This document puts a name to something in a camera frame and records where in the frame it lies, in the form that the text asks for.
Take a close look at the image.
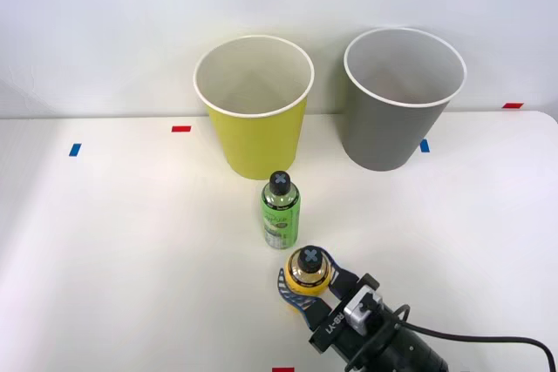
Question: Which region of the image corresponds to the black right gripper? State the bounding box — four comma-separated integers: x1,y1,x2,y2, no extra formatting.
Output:
275,247,387,367

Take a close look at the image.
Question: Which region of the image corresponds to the yellow label plastic bottle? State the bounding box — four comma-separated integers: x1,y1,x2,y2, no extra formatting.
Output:
283,245,336,310

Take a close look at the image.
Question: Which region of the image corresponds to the green label plastic bottle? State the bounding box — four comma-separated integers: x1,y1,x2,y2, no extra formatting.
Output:
260,170,303,252

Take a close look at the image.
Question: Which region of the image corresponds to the yellow-green plastic waste bin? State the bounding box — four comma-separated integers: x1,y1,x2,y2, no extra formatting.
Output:
193,34,316,181

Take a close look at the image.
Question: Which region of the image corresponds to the grey plastic waste bin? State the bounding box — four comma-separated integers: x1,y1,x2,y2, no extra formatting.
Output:
343,27,468,172

